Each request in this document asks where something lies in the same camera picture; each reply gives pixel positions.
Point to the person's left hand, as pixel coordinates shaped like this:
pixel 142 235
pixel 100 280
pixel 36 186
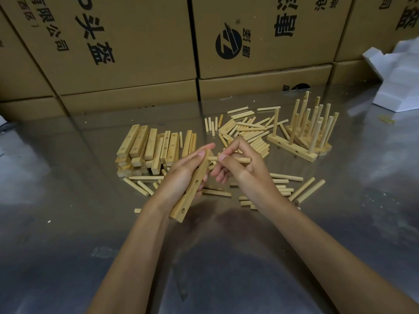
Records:
pixel 173 179

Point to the person's right hand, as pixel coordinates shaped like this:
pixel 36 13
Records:
pixel 255 183

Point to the pile of wooden dowels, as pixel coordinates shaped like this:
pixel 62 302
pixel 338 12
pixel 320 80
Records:
pixel 248 127

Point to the pile of drilled wooden bars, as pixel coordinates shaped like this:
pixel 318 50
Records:
pixel 129 140

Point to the person's left forearm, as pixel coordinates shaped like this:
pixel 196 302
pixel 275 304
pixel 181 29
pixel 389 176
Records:
pixel 127 264

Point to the person's right forearm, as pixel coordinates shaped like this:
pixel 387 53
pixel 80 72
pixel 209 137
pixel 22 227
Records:
pixel 334 258

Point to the stack of white foam blocks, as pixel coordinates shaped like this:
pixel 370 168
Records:
pixel 399 91
pixel 2 120

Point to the clear tape patch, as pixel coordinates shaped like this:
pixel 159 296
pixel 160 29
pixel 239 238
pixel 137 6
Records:
pixel 104 252

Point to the shiny metal table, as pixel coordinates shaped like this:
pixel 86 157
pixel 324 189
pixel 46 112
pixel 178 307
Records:
pixel 65 199

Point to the stack of brown cardboard boxes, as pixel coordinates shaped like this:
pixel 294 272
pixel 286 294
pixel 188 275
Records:
pixel 147 45

